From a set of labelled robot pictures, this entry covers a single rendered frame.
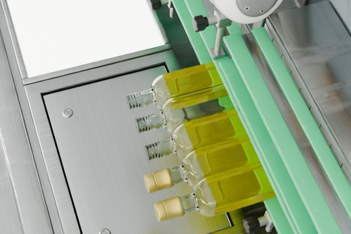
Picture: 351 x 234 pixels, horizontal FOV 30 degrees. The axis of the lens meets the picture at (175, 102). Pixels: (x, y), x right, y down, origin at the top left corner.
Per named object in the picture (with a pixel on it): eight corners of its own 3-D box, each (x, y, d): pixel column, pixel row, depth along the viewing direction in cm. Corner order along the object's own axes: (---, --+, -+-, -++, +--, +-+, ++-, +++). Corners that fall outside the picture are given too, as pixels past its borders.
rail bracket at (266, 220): (301, 208, 126) (237, 228, 123) (309, 192, 120) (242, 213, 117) (310, 226, 124) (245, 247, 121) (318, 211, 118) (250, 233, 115)
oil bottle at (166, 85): (246, 67, 134) (147, 93, 129) (250, 49, 129) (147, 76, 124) (257, 89, 131) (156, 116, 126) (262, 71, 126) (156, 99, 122)
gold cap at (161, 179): (166, 173, 118) (142, 179, 117) (166, 164, 115) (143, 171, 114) (172, 190, 116) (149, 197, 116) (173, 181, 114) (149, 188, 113)
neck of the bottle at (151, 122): (159, 117, 124) (135, 124, 123) (159, 108, 121) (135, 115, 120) (164, 130, 122) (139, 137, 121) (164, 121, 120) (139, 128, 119)
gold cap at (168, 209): (176, 201, 115) (153, 208, 114) (177, 191, 112) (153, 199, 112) (183, 219, 113) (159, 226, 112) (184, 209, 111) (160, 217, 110)
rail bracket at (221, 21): (247, 40, 128) (187, 55, 126) (260, -21, 114) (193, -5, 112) (253, 51, 127) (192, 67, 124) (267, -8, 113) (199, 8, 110)
